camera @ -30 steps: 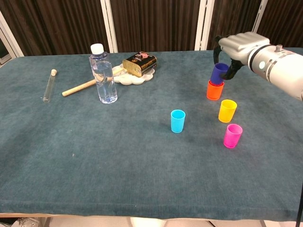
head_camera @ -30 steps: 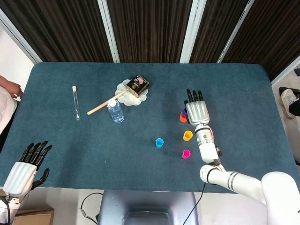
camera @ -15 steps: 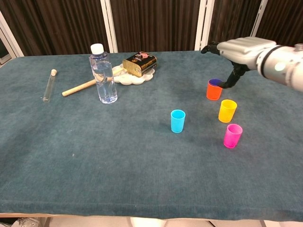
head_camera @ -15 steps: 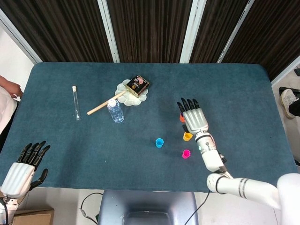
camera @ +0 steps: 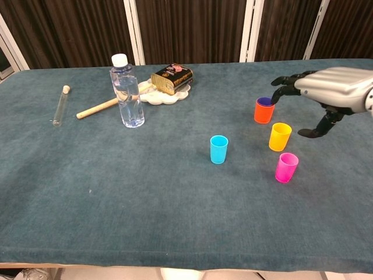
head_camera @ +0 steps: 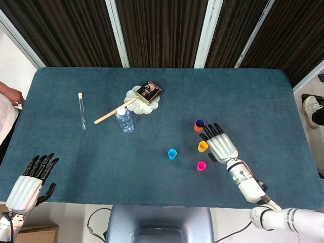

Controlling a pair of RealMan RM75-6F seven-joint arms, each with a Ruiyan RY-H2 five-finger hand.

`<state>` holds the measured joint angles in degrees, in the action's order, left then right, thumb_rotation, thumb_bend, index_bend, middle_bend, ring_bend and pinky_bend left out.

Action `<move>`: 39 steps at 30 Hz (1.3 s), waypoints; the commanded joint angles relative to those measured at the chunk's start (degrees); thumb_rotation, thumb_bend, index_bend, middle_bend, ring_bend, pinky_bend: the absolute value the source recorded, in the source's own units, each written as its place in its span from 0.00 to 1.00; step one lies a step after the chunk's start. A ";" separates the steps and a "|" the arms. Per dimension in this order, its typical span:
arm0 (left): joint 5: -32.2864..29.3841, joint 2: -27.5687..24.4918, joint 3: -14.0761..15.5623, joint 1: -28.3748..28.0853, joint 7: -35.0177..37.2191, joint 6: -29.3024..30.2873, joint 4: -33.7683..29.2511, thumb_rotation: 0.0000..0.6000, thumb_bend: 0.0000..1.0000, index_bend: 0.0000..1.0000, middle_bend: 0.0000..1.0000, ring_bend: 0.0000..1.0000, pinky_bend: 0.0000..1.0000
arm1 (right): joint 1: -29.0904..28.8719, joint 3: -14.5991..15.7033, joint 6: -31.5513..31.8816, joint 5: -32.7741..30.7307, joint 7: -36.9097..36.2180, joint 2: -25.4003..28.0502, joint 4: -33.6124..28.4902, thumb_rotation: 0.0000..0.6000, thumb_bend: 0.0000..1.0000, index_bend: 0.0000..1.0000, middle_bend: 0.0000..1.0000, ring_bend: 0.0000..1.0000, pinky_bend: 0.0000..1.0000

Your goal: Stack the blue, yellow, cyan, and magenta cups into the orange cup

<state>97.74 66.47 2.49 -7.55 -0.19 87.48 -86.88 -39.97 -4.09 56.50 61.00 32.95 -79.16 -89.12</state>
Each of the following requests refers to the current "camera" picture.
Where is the light blue plastic cup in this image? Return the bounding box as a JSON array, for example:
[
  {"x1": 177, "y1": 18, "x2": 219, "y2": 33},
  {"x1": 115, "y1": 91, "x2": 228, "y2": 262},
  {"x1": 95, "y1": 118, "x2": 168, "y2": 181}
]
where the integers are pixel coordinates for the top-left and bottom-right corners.
[{"x1": 210, "y1": 135, "x2": 229, "y2": 166}]

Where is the pink plastic cup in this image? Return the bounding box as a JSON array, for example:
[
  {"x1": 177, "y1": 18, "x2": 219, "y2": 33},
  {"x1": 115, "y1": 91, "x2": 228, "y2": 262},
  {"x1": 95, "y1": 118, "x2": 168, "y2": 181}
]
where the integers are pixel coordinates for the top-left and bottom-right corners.
[{"x1": 275, "y1": 152, "x2": 300, "y2": 184}]

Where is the glass test tube with stopper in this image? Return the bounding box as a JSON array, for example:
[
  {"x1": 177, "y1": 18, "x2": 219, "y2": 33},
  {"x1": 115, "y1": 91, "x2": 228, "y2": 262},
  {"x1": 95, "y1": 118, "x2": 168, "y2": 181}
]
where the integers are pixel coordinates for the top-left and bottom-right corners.
[{"x1": 52, "y1": 85, "x2": 72, "y2": 127}]

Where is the black and gold tin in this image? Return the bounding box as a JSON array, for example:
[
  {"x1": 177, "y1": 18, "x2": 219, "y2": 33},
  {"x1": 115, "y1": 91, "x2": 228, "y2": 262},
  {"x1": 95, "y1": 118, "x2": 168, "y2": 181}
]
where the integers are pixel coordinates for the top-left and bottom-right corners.
[{"x1": 150, "y1": 62, "x2": 194, "y2": 96}]

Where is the yellow plastic cup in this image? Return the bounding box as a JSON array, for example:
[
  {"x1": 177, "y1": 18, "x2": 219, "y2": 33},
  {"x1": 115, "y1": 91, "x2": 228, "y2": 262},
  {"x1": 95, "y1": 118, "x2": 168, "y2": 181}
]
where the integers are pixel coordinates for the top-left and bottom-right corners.
[{"x1": 268, "y1": 122, "x2": 293, "y2": 152}]

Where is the wooden stick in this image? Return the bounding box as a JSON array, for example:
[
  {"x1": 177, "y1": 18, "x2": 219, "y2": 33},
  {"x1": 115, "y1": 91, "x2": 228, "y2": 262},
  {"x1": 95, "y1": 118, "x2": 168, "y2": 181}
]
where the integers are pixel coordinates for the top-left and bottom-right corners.
[{"x1": 76, "y1": 84, "x2": 152, "y2": 120}]

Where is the white flower-shaped palette dish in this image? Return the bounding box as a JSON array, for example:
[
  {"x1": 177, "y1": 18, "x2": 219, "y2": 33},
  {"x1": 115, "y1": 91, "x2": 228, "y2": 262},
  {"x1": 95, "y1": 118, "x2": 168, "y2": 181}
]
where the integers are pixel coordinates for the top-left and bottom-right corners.
[{"x1": 136, "y1": 79, "x2": 192, "y2": 105}]

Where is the clear plastic water bottle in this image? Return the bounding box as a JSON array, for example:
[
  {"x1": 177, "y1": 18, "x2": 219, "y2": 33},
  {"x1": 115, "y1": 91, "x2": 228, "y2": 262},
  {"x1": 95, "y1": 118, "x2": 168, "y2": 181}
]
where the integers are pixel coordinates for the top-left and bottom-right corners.
[{"x1": 109, "y1": 53, "x2": 146, "y2": 128}]

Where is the orange plastic cup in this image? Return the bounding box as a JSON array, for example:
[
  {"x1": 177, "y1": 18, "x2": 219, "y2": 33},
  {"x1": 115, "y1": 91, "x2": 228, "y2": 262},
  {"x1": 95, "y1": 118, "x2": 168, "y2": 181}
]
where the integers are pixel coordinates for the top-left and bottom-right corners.
[{"x1": 254, "y1": 97, "x2": 276, "y2": 125}]

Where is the dark brown ribbed panel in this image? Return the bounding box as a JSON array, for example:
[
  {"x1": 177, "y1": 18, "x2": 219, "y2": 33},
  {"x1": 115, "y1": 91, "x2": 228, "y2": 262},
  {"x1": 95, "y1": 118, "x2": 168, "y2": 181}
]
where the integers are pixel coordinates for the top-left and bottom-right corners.
[
  {"x1": 255, "y1": 0, "x2": 321, "y2": 62},
  {"x1": 311, "y1": 0, "x2": 373, "y2": 61},
  {"x1": 135, "y1": 0, "x2": 248, "y2": 65},
  {"x1": 0, "y1": 0, "x2": 138, "y2": 70}
]

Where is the blue-grey tablecloth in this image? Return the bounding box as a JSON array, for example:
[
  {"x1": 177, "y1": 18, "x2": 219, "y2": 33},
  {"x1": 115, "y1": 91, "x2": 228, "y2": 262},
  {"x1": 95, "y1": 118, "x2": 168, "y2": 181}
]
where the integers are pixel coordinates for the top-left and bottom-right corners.
[{"x1": 0, "y1": 58, "x2": 373, "y2": 274}]

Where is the white partition frame post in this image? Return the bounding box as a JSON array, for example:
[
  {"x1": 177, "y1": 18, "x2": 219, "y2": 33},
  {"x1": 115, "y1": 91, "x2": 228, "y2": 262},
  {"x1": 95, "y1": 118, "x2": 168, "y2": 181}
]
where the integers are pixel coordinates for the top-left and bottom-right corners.
[
  {"x1": 302, "y1": 0, "x2": 332, "y2": 61},
  {"x1": 124, "y1": 0, "x2": 146, "y2": 65},
  {"x1": 239, "y1": 0, "x2": 265, "y2": 62},
  {"x1": 0, "y1": 13, "x2": 30, "y2": 79}
]

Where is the black and silver right hand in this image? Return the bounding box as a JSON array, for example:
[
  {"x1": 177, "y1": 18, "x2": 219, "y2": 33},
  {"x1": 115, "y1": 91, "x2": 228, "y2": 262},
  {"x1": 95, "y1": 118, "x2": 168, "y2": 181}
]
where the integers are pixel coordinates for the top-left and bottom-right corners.
[{"x1": 270, "y1": 66, "x2": 373, "y2": 138}]

